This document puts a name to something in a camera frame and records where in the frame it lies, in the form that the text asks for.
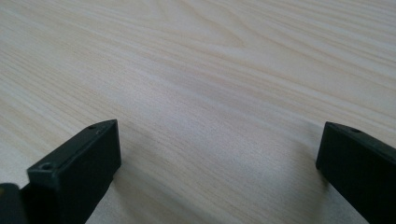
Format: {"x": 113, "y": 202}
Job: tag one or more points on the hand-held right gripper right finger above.
{"x": 361, "y": 168}

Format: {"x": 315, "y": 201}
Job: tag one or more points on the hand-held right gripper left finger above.
{"x": 81, "y": 168}

